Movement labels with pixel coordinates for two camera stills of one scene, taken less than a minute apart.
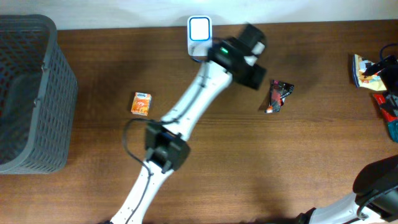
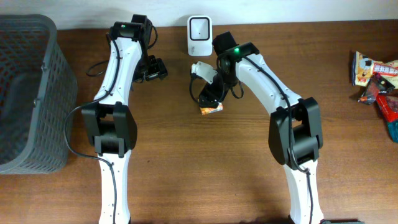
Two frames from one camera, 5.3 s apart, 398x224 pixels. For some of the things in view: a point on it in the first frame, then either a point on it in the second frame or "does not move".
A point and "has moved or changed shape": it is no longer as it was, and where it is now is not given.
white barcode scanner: [199, 35] does not move
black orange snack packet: [279, 90] has moved or changed shape
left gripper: [257, 76] to [156, 71]
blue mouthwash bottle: [393, 130] does not move
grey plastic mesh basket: [38, 96] does not move
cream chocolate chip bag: [374, 82] does not move
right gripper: [389, 63] to [208, 99]
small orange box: [142, 104] to [205, 111]
